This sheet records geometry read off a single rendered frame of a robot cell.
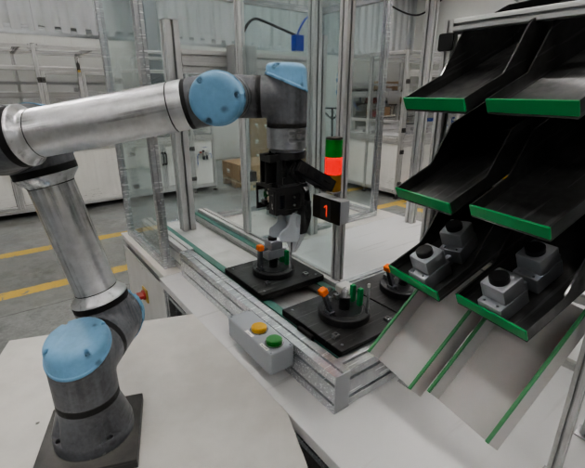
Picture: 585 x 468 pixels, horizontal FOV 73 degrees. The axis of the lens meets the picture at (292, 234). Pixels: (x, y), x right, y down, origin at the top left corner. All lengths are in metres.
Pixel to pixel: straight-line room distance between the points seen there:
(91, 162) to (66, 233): 5.26
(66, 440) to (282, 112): 0.73
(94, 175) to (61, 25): 3.55
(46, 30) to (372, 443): 8.55
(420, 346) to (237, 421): 0.43
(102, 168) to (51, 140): 5.47
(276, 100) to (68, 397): 0.65
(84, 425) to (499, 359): 0.77
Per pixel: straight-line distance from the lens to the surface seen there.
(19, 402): 1.19
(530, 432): 1.07
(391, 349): 0.92
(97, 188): 6.21
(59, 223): 0.89
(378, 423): 0.98
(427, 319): 0.91
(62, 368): 0.84
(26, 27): 8.88
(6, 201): 6.12
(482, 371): 0.85
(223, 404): 1.01
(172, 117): 0.64
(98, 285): 0.93
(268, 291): 1.22
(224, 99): 0.60
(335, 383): 0.92
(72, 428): 0.92
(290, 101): 0.74
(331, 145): 1.16
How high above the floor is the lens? 1.54
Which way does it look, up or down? 20 degrees down
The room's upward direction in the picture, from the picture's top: straight up
